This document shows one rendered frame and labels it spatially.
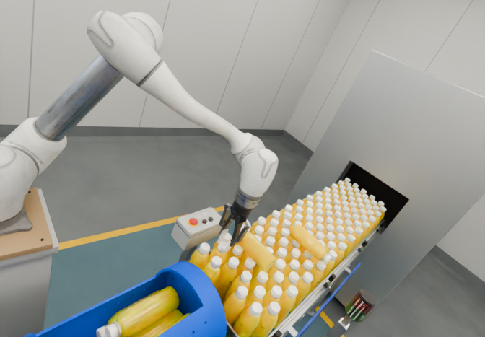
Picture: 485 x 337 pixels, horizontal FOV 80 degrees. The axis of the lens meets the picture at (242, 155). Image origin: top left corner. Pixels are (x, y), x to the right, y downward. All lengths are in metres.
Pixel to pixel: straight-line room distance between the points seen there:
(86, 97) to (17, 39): 2.22
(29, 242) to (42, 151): 0.31
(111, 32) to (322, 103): 4.81
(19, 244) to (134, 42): 0.76
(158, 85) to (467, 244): 4.54
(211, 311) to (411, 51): 4.55
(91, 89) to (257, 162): 0.58
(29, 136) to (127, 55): 0.54
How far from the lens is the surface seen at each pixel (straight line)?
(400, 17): 5.17
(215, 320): 0.92
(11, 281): 1.34
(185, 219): 1.27
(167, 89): 0.83
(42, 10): 3.21
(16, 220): 1.25
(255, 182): 0.96
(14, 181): 1.13
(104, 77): 1.03
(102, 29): 0.83
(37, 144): 1.21
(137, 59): 0.81
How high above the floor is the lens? 1.94
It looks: 26 degrees down
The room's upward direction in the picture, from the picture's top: 24 degrees clockwise
